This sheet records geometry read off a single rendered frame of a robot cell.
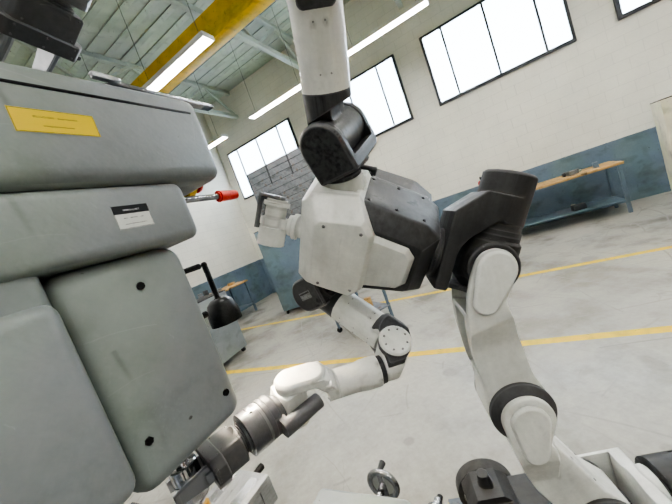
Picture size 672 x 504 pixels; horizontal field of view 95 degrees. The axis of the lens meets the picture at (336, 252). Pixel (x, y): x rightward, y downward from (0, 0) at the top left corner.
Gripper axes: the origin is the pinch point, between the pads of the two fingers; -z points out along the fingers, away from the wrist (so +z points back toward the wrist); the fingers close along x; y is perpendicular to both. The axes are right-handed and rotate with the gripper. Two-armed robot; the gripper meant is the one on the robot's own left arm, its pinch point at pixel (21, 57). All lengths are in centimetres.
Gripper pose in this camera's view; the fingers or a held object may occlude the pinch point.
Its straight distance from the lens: 71.4
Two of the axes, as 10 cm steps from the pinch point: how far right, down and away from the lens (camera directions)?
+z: 6.2, -7.3, -2.7
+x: 2.1, -1.8, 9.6
